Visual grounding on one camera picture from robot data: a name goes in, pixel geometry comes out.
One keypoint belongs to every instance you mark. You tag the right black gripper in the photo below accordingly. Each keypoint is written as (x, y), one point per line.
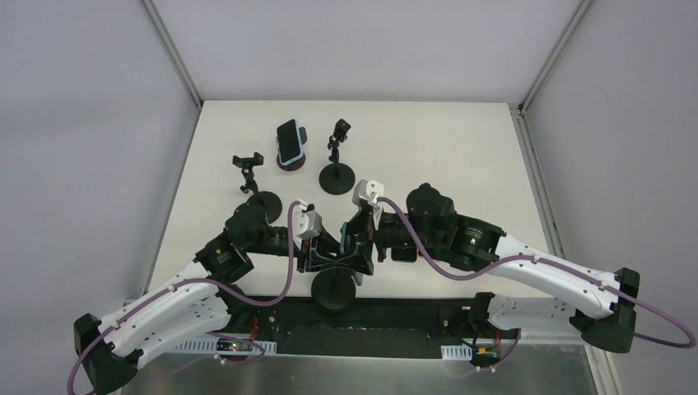
(361, 239)

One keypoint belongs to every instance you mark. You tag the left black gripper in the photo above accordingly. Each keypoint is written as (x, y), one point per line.
(313, 251)

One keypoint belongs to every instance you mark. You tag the teal phone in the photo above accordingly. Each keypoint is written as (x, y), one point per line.
(347, 241)

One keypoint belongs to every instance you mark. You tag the black phone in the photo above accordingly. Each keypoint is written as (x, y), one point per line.
(404, 255)

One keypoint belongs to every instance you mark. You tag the black round-base phone stand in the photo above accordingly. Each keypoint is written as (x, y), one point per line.
(337, 178)

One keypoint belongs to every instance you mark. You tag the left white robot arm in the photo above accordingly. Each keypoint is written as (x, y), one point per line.
(198, 299)

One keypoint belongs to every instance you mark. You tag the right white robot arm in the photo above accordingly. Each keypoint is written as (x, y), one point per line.
(596, 304)

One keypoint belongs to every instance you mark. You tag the brown-base phone holder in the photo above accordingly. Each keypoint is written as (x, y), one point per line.
(301, 162)

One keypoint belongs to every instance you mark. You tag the blue-cased phone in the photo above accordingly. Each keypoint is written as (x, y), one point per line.
(289, 143)

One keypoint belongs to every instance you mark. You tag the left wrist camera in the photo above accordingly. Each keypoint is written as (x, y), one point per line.
(306, 222)

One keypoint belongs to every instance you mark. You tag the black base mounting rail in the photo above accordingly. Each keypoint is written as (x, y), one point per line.
(369, 327)

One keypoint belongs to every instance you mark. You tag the right white cable duct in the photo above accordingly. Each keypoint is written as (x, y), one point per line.
(456, 352)

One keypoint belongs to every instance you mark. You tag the white cable duct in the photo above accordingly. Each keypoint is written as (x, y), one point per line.
(217, 346)
(456, 352)

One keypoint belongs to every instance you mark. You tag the left white cable duct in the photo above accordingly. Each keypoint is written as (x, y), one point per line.
(217, 346)

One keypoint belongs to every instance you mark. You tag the left aluminium frame post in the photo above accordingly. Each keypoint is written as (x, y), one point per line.
(163, 35)

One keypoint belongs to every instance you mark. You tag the aluminium frame post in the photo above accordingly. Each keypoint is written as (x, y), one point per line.
(570, 27)
(163, 35)

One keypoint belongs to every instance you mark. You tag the right aluminium frame post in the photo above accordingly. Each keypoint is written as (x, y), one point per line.
(570, 27)

